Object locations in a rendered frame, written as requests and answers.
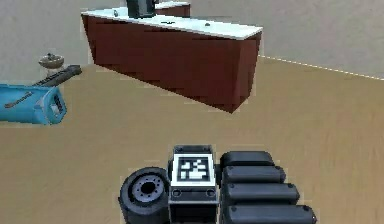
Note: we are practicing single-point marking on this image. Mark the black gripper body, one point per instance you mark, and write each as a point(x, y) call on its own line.
point(145, 193)

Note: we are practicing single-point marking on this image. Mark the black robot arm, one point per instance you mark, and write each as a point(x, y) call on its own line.
point(253, 193)

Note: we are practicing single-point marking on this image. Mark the dark red kitchen counter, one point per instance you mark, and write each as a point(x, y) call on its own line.
point(180, 63)

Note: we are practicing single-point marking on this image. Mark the black long bar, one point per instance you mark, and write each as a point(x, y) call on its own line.
point(58, 76)

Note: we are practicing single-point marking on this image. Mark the beige round bowl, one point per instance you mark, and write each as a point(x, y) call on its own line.
point(51, 61)

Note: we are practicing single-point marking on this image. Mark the black coffee machine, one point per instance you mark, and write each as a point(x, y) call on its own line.
point(140, 8)

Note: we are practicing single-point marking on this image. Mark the dark red cupboard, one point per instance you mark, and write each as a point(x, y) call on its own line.
point(175, 9)

